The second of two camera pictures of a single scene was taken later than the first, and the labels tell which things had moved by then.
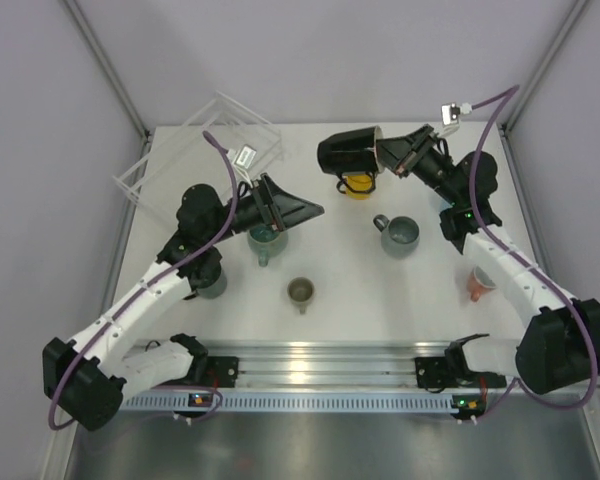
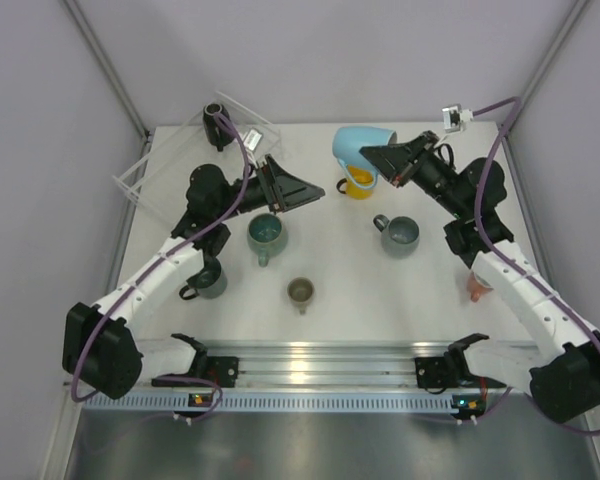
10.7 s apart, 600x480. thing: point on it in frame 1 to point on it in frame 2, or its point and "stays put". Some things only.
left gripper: x=282 y=210 to x=281 y=191
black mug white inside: x=350 y=151 to x=211 y=127
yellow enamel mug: x=357 y=185 stays put
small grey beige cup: x=301 y=290 stays put
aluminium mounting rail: x=321 y=363 stays put
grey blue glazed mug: x=399 y=234 stays put
